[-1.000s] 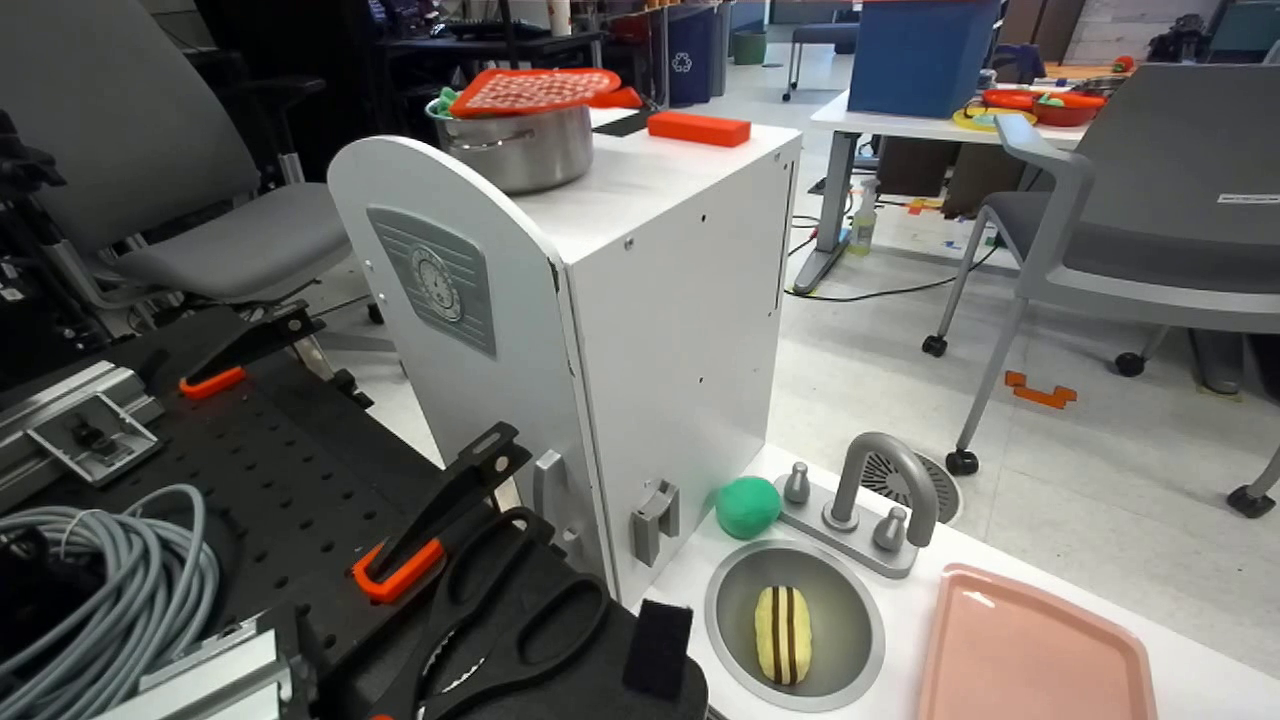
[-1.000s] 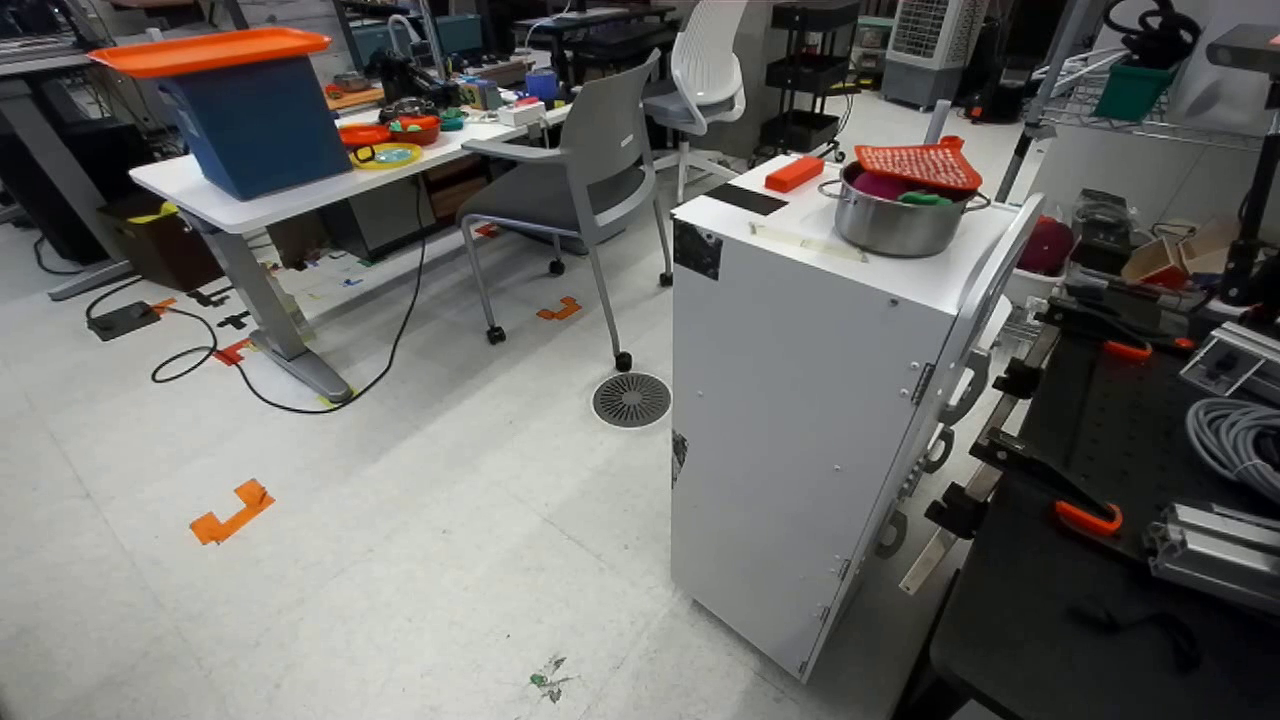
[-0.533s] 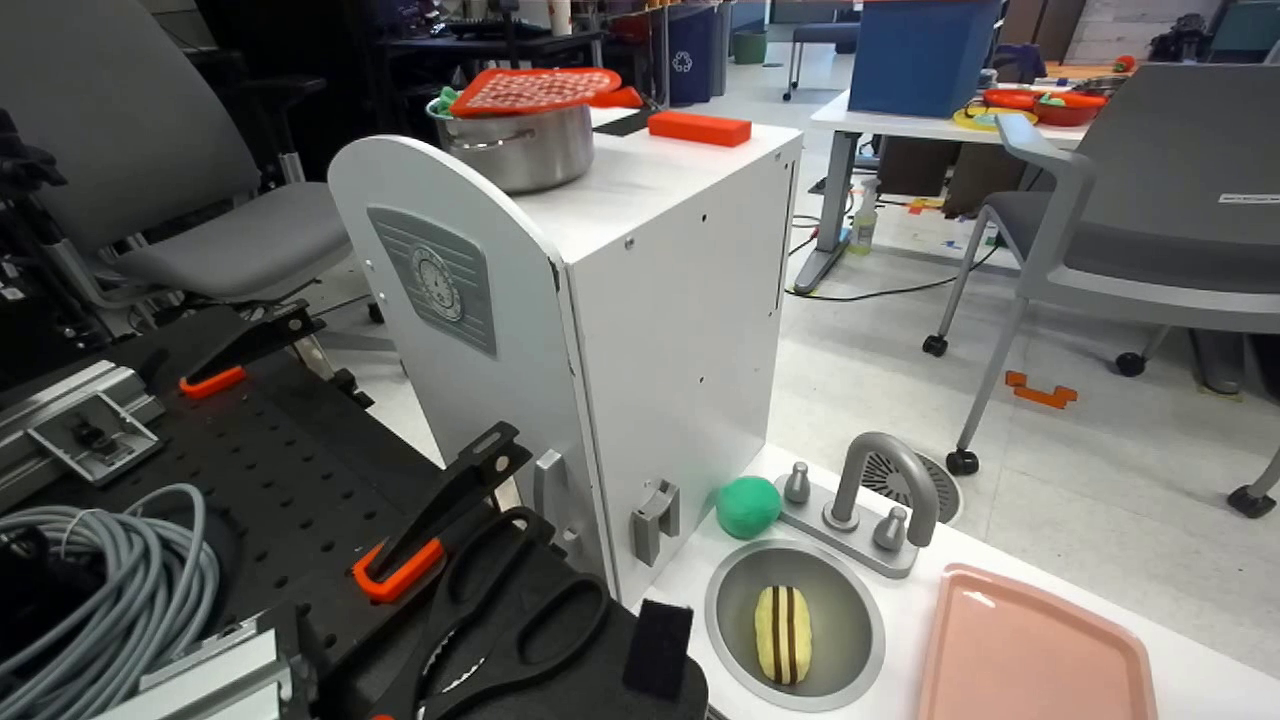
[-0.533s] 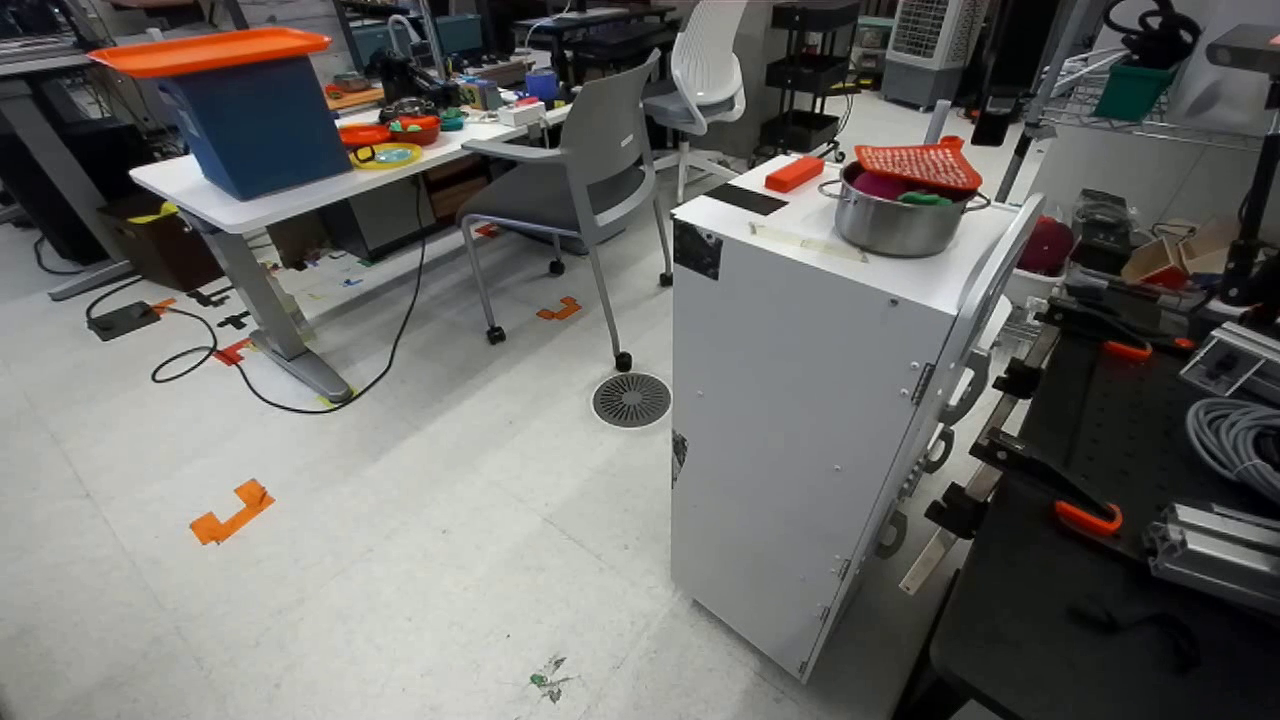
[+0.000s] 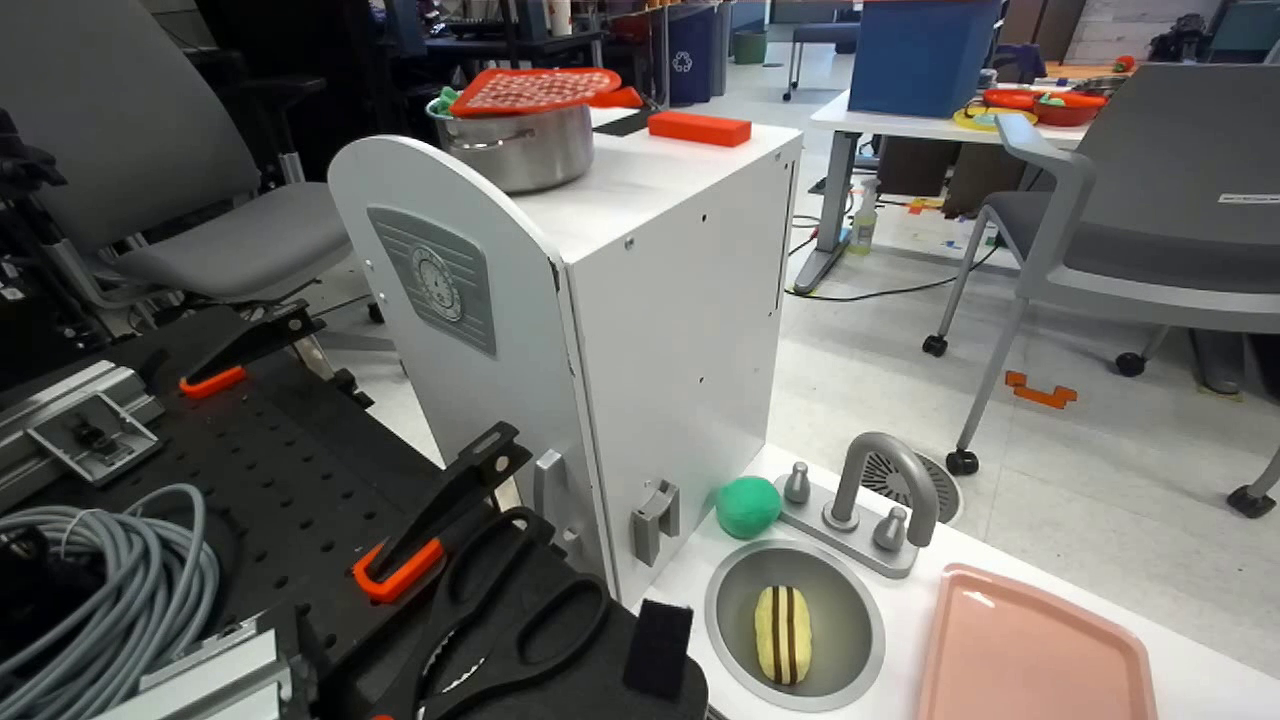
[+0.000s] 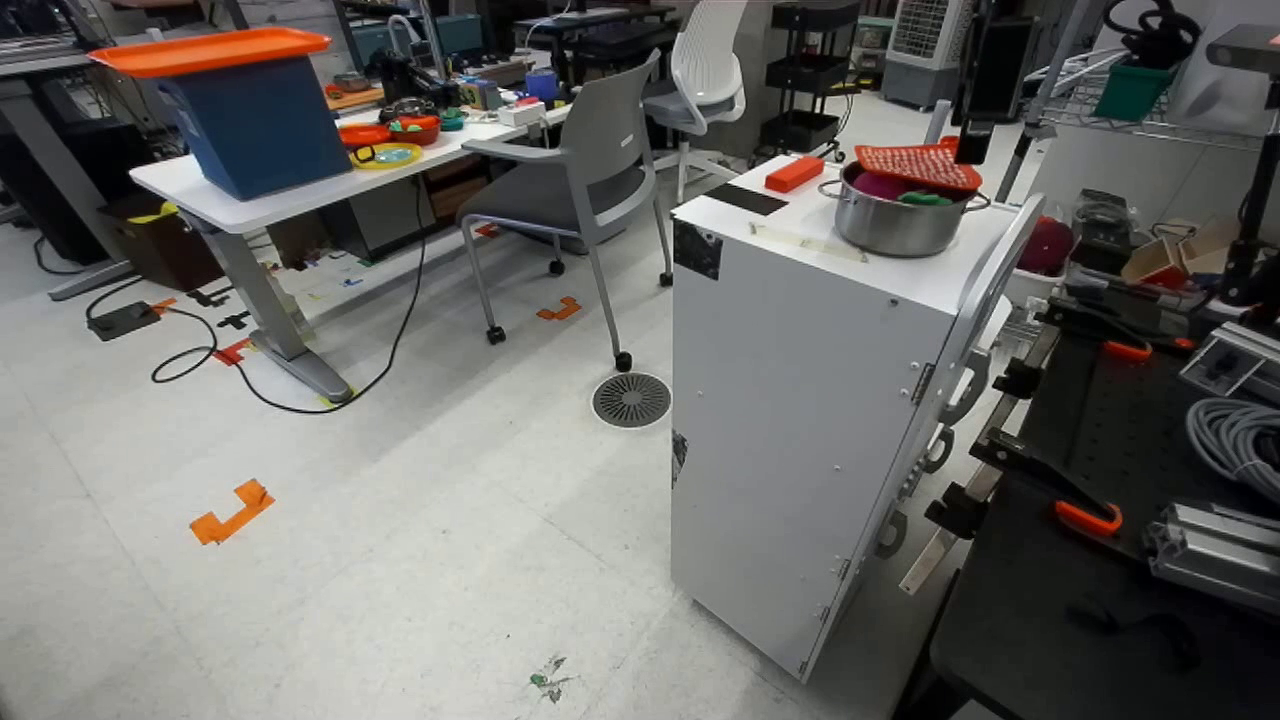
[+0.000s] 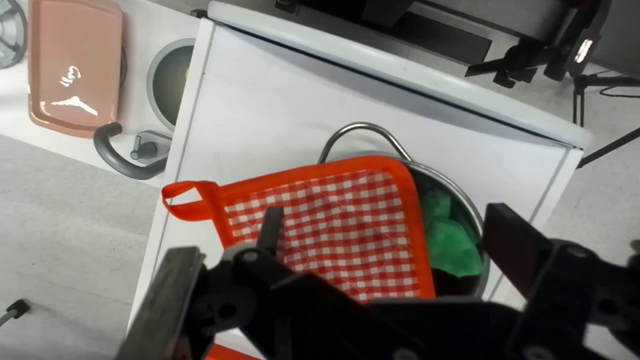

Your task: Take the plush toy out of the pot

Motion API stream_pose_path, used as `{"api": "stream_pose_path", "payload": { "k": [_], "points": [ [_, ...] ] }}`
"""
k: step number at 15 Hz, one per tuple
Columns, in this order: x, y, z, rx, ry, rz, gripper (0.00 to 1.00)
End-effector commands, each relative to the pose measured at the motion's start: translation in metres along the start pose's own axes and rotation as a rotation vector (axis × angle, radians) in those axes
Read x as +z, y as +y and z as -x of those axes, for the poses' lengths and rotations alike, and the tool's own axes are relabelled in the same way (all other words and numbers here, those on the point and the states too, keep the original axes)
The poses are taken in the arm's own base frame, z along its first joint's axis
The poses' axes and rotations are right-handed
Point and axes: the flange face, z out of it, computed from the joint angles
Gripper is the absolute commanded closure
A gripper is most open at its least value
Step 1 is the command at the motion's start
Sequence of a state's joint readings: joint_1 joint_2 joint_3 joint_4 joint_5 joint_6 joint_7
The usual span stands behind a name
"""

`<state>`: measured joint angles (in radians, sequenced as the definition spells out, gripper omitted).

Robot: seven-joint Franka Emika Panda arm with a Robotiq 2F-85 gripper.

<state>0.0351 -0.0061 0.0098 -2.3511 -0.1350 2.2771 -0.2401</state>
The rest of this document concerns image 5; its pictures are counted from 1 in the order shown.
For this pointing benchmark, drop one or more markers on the green toy ball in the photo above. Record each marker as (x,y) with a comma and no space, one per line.
(750,508)

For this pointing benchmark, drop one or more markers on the orange perforated plastic trivet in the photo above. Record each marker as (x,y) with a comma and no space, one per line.
(534,88)

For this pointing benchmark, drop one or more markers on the yellow green plate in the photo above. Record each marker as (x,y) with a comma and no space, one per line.
(982,122)

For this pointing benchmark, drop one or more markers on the black looped plastic part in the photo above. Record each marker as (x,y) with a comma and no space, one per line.
(561,625)

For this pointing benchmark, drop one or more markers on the black flat rectangular plate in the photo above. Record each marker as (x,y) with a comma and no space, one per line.
(621,122)

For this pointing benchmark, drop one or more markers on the aluminium extrusion rail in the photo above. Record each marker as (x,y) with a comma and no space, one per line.
(92,442)
(200,683)

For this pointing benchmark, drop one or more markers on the green plush toy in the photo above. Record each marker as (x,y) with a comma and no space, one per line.
(442,106)

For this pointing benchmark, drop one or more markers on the grey toy faucet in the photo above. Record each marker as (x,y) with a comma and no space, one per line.
(883,462)

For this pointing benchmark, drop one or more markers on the black sponge block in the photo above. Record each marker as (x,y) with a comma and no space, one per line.
(659,648)

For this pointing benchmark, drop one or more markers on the white toy sink counter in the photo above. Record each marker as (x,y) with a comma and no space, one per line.
(1202,684)

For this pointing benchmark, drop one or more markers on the clear spray bottle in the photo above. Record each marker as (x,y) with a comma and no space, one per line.
(865,220)

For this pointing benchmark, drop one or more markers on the steel cooking pot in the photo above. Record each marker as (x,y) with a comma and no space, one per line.
(534,161)

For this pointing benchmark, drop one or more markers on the black perforated work table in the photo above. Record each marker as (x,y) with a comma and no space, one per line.
(294,492)

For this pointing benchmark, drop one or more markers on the white toy kitchen cabinet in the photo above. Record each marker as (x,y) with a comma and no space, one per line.
(681,335)

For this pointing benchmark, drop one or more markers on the pink plastic tray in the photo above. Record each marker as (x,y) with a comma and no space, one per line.
(1025,652)

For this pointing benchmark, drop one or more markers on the red plastic bowl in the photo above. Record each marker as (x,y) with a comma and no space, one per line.
(1070,106)

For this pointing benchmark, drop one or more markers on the grey toy sink basin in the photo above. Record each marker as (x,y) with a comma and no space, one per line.
(842,625)

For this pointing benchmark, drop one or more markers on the orange plastic tray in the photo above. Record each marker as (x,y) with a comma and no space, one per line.
(1009,99)

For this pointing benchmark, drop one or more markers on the grey office chair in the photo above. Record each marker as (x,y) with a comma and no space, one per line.
(1161,175)
(120,122)

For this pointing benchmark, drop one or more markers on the white desk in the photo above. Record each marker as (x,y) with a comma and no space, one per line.
(865,122)

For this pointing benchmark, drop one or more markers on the orange rectangular block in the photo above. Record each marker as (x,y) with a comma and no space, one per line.
(700,131)

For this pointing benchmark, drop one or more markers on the yellow striped toy macaron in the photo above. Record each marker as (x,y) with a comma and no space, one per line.
(781,639)

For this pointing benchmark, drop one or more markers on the blue recycling bin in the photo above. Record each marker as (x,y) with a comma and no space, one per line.
(693,60)

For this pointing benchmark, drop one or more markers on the blue storage bin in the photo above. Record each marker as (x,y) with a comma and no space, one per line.
(921,60)

